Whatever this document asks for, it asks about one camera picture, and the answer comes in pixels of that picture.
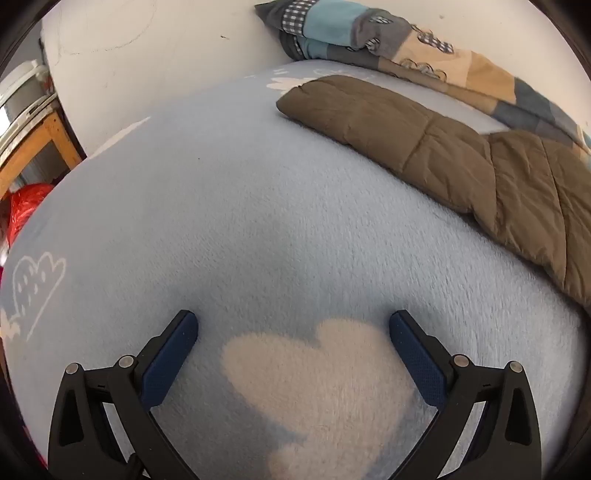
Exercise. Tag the brown padded coat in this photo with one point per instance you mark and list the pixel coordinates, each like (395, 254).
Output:
(461, 152)

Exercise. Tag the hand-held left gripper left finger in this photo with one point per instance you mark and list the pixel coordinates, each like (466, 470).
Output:
(168, 360)

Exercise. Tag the red plastic bag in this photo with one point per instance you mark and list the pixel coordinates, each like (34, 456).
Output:
(27, 203)

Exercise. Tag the patchwork folded quilt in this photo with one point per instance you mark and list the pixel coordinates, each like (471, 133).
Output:
(406, 41)

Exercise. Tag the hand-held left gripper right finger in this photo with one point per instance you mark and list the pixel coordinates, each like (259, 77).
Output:
(422, 364)

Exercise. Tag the wooden shelf frame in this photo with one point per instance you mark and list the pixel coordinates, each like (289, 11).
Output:
(55, 138)

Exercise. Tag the light blue cloud blanket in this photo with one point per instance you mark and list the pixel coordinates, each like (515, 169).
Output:
(277, 230)

